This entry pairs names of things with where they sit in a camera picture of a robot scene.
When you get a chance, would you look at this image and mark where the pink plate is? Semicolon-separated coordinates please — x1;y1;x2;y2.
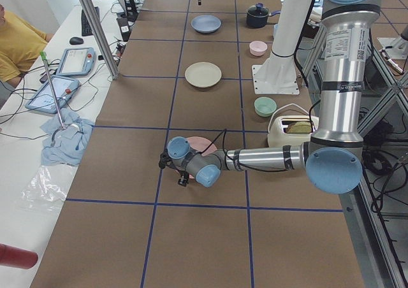
186;136;218;179

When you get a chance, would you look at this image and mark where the light blue plate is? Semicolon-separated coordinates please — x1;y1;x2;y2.
191;15;221;34

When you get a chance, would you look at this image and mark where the glass pot lid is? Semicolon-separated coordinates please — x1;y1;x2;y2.
247;3;269;17

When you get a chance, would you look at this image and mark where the dark blue pot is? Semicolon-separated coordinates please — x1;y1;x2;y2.
246;10;281;29

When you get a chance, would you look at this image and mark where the pink bowl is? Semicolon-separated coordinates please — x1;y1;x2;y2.
249;41;268;57

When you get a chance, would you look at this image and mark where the light blue cup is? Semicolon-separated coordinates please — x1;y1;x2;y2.
273;24;279;38

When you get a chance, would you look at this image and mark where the cream white plate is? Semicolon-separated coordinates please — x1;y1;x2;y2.
185;62;222;89

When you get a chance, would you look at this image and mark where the light blue cloth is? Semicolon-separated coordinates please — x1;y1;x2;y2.
41;108;94;166

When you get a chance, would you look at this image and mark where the cream toaster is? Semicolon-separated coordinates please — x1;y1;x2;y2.
267;103;319;147

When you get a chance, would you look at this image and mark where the green bowl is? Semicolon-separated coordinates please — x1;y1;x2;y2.
254;96;277;117

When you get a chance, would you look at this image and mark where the black keyboard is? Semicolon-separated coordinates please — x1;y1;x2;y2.
80;10;92;36

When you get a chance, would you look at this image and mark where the clear plastic bag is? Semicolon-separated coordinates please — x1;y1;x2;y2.
18;164;77;213

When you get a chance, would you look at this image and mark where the bread slice in toaster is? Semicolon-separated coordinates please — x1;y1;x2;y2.
286;121;312;134

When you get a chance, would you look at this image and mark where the upper teach pendant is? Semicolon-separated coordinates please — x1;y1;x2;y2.
56;47;95;76

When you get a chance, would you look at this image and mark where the teach pendant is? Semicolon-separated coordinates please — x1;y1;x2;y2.
56;47;95;76
25;76;80;114

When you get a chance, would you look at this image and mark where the lower teach pendant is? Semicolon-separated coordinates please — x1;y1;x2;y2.
25;76;80;114

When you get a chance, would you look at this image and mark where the black computer mouse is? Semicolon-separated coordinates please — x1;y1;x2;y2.
69;36;84;45

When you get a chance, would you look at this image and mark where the metal rod green tip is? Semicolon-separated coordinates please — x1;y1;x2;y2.
40;51;66;130

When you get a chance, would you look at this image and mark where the red cylinder bottle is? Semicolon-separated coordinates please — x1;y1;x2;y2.
1;244;38;270

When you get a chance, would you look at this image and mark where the person in yellow shirt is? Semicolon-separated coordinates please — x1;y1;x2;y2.
1;6;54;88

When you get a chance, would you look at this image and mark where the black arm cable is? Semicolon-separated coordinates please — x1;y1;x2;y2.
199;128;294;173

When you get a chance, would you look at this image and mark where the aluminium frame post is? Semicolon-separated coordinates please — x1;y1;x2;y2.
79;0;119;80

